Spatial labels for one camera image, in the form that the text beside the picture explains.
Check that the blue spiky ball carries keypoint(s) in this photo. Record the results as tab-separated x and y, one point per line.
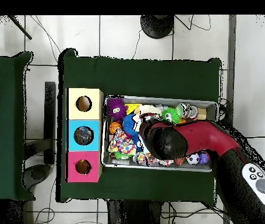
127	123

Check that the confetti print cloth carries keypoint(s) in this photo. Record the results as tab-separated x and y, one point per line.
121	143

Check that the cream waffle cloth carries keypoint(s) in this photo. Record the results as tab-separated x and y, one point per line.
149	109

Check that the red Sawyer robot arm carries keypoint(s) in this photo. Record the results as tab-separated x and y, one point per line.
204	140

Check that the wooden three-hole box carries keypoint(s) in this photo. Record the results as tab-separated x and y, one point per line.
85	116

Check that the shallow mesh bin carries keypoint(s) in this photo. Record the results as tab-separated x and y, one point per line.
160	169

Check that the small orange basketball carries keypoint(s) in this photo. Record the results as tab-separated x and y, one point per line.
115	127

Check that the purple spiky ball with eyes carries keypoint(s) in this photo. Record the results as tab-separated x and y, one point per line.
116	109

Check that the green spiky ball with eyes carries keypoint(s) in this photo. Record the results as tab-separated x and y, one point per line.
170	114

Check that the dark green tablecloth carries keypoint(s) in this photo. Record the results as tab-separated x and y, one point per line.
141	77

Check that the small soccer ball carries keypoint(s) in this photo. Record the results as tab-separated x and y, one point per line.
192	159

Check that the wooden block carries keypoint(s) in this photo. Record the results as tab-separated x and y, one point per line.
202	113

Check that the purple toy block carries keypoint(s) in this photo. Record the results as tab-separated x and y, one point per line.
204	158

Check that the black upright panel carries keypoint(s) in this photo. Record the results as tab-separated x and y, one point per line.
50	116

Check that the black round stand base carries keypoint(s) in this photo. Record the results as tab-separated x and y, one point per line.
157	26

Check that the grey stand foot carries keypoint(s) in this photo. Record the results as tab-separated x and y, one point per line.
37	175

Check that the green cloth side table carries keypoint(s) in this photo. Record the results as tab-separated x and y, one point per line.
4	140

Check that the black rod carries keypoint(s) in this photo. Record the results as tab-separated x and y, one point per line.
20	27

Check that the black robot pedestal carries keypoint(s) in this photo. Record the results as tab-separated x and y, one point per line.
132	214

